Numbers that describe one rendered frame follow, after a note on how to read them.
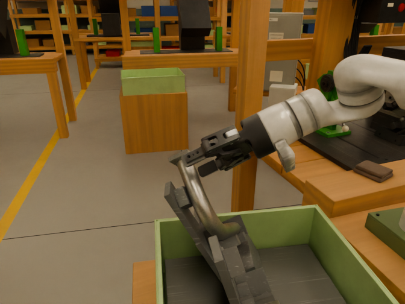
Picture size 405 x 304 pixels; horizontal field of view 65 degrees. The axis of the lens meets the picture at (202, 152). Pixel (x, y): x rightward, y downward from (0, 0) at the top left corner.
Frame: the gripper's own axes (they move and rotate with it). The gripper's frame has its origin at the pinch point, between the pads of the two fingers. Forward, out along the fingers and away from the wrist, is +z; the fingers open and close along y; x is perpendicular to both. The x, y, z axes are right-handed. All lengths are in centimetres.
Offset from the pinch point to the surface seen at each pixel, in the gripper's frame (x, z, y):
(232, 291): 21.0, -0.8, 11.2
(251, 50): -56, -28, -62
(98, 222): -45, 111, -149
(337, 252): 23.9, -17.6, -26.9
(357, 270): 28.0, -18.9, -21.1
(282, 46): -61, -43, -78
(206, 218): 9.2, 1.6, -0.6
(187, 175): 1.3, 1.7, 1.0
